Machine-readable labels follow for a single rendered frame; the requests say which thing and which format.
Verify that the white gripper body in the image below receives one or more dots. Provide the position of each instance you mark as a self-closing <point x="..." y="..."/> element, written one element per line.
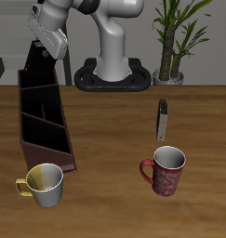
<point x="50" y="40"/>

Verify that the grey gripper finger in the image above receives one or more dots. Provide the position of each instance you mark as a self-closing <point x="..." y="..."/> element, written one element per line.
<point x="45" y="53"/>
<point x="37" y="42"/>

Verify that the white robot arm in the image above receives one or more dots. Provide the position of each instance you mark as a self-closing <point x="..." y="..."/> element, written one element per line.
<point x="112" y="46"/>

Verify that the dark brown desk caddy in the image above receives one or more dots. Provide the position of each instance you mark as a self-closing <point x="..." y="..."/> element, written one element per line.
<point x="43" y="136"/>

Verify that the black book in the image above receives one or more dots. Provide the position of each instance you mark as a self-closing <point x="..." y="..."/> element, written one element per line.
<point x="162" y="121"/>

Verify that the green pot plant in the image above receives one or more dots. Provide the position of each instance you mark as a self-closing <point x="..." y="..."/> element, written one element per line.
<point x="167" y="52"/>

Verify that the yellow and white mug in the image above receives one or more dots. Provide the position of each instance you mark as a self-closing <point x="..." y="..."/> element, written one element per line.
<point x="46" y="189"/>

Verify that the red patterned mug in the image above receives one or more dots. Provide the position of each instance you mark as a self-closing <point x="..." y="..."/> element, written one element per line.
<point x="167" y="176"/>

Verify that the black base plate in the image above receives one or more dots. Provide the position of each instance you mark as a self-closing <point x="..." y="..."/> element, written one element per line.
<point x="83" y="82"/>

